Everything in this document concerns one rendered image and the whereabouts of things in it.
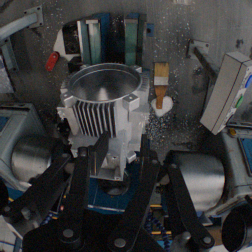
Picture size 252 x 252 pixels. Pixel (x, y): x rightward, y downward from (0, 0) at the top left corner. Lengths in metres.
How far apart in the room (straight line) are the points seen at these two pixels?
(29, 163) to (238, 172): 0.76
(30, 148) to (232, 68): 0.66
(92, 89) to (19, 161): 0.40
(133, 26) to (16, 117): 0.65
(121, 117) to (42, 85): 0.49
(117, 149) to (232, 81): 0.25
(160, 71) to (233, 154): 0.41
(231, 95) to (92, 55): 0.34
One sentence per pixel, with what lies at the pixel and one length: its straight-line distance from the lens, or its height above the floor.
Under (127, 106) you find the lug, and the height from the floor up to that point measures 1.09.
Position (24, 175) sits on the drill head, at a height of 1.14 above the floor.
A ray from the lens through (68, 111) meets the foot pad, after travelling 0.35.
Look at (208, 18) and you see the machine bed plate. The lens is 0.54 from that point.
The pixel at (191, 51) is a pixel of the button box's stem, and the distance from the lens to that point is 0.55.
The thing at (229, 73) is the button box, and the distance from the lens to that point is 0.31.
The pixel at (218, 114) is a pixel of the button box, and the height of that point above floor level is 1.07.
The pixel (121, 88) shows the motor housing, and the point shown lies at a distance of 0.44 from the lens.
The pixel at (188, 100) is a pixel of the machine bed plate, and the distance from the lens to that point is 0.66.
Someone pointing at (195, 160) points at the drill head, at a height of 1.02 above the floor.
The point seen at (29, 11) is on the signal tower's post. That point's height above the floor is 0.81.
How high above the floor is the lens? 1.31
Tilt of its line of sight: 43 degrees down
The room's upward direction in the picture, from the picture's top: 171 degrees counter-clockwise
